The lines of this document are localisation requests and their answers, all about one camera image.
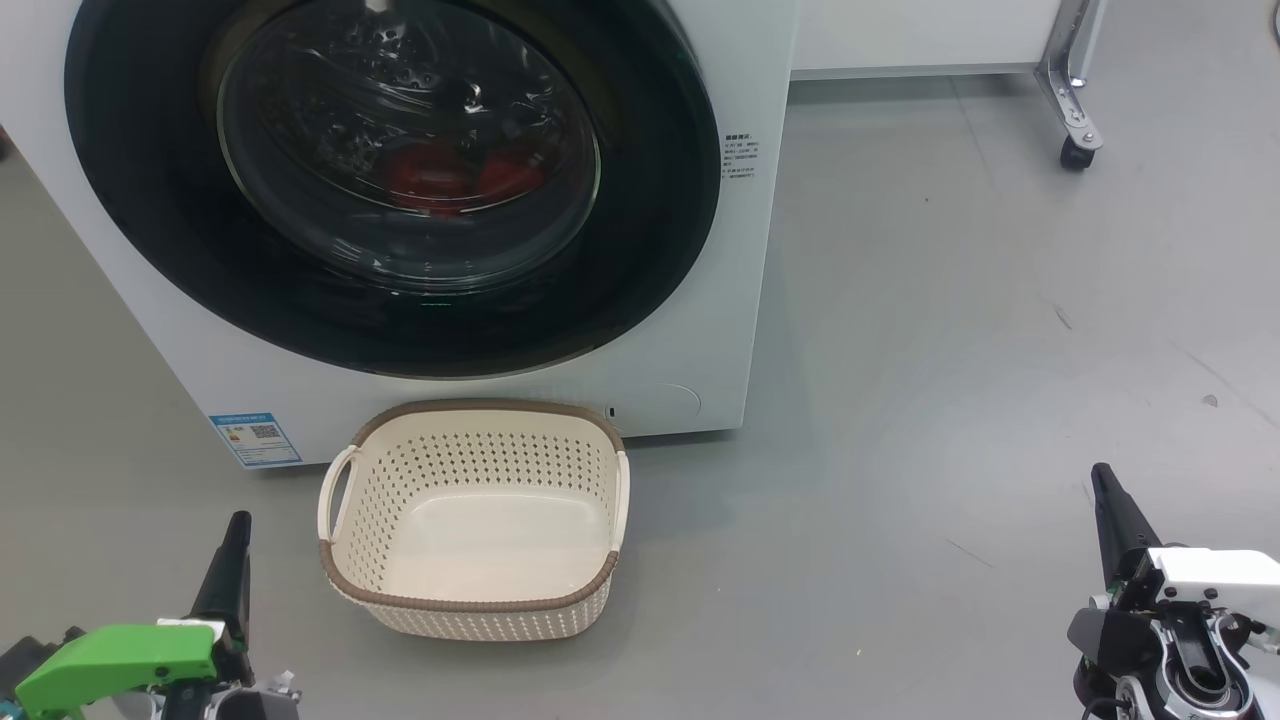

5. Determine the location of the small text sticker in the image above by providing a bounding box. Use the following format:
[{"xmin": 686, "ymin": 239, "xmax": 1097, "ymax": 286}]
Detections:
[{"xmin": 722, "ymin": 130, "xmax": 763, "ymax": 182}]

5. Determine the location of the white front-load washing machine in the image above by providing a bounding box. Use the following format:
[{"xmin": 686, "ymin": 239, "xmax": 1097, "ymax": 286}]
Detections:
[{"xmin": 0, "ymin": 0, "xmax": 801, "ymax": 471}]

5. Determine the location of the blue energy label sticker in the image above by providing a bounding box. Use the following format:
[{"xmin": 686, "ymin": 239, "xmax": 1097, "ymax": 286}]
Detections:
[{"xmin": 210, "ymin": 412, "xmax": 303, "ymax": 469}]

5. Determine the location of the cream perforated laundry basket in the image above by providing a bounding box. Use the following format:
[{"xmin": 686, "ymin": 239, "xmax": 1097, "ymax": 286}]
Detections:
[{"xmin": 317, "ymin": 399, "xmax": 631, "ymax": 642}]

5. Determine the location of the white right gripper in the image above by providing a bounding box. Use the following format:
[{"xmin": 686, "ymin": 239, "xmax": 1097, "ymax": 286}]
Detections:
[{"xmin": 1090, "ymin": 462, "xmax": 1280, "ymax": 641}]

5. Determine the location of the white partition board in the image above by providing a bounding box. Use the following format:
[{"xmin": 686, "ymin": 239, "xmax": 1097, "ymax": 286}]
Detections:
[{"xmin": 790, "ymin": 0, "xmax": 1066, "ymax": 81}]

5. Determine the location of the metal partition leg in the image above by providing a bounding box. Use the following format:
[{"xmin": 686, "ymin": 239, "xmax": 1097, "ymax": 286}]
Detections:
[{"xmin": 1035, "ymin": 0, "xmax": 1106, "ymax": 151}]

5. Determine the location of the red cloth garment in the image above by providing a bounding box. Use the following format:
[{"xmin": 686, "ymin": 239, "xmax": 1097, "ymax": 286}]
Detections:
[{"xmin": 385, "ymin": 140, "xmax": 547, "ymax": 216}]

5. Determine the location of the grey washing machine door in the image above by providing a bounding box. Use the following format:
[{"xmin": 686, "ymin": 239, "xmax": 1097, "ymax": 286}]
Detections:
[{"xmin": 65, "ymin": 0, "xmax": 723, "ymax": 379}]

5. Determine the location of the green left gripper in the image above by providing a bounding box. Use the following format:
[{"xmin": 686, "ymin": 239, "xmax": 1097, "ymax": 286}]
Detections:
[{"xmin": 15, "ymin": 511, "xmax": 256, "ymax": 720}]

